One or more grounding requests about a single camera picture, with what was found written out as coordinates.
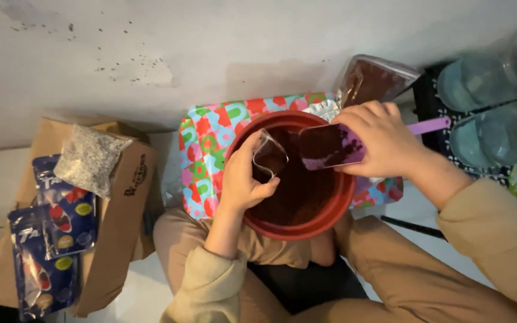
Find clear plastic jar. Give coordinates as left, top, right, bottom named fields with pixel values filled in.
left=449, top=95, right=517, bottom=169
left=437, top=18, right=517, bottom=113

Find person's beige trousers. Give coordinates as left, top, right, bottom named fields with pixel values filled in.
left=153, top=207, right=517, bottom=323

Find black seat cushion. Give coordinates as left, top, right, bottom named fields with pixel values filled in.
left=247, top=255, right=369, bottom=315

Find silver foil bag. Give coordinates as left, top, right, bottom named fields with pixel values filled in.
left=302, top=99, right=342, bottom=123

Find small clear plastic bag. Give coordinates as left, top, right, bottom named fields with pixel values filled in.
left=252, top=129, right=289, bottom=179

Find clear bag of brown powder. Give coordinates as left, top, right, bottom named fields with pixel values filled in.
left=338, top=54, right=422, bottom=109

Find red plastic basin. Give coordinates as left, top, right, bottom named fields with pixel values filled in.
left=225, top=111, right=357, bottom=242

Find black patterned stool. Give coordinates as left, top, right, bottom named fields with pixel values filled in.
left=412, top=63, right=514, bottom=187

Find blue printed pouch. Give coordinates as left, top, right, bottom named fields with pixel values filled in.
left=8, top=205, right=79, bottom=322
left=32, top=154, right=98, bottom=261

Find clear bag of grey granules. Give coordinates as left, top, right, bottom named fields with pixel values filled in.
left=53, top=124, right=133, bottom=200

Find purple plastic scoop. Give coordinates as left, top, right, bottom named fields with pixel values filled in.
left=298, top=117, right=451, bottom=171

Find person's right hand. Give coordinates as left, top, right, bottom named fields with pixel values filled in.
left=332, top=100, right=421, bottom=178

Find person's left hand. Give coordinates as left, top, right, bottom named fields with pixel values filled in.
left=221, top=130, right=281, bottom=217

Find brown powder in basin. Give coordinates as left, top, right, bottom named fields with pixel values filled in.
left=249, top=127, right=339, bottom=227

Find brown cardboard box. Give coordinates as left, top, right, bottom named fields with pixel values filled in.
left=0, top=117, right=166, bottom=318

